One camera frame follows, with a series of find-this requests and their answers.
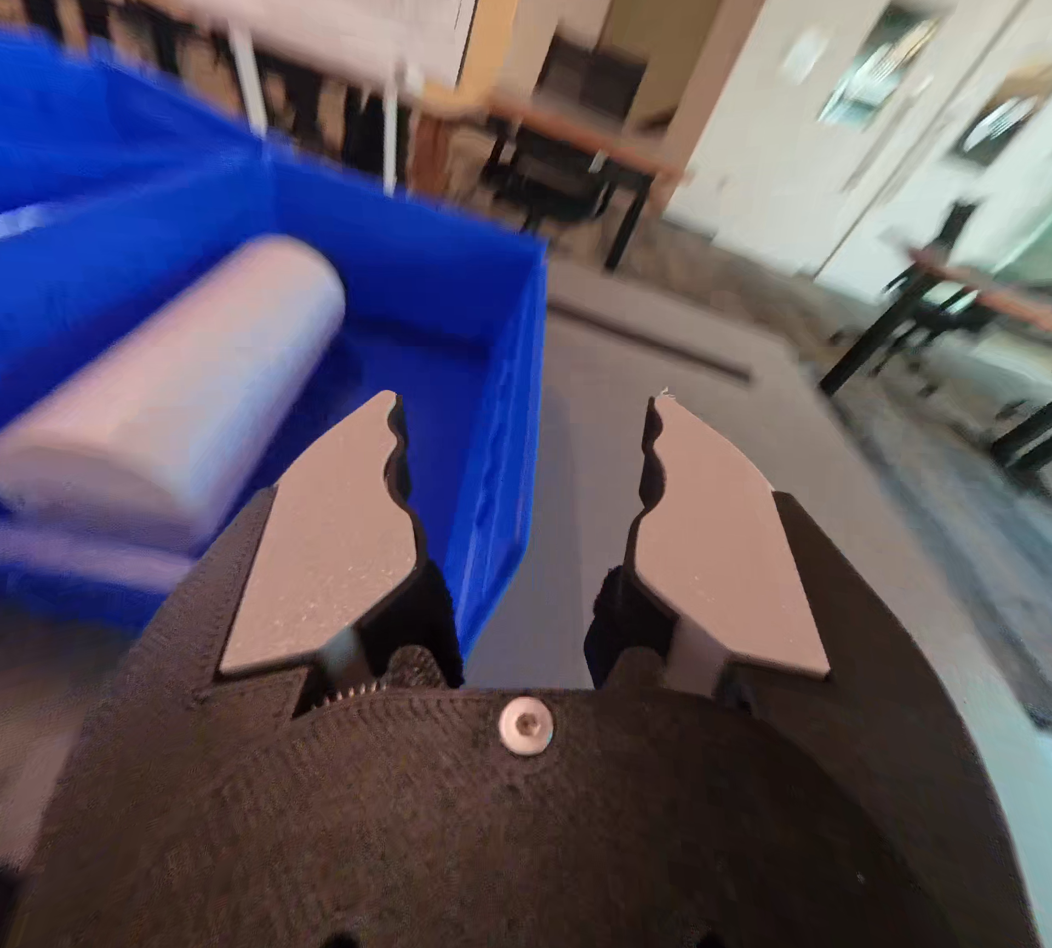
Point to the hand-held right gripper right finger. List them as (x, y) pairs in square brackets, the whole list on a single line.
[(723, 562)]

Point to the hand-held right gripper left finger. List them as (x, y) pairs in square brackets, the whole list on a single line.
[(329, 553)]

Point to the white plastic bottle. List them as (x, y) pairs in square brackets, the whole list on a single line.
[(181, 389)]

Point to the blue plastic bin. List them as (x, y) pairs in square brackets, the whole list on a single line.
[(427, 282)]

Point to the black office chair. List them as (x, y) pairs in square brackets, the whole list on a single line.
[(592, 77), (945, 307)]

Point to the wood-top office desk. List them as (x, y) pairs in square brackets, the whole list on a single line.
[(970, 286)]

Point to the white wall sign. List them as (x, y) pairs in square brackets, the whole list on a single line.
[(804, 54)]

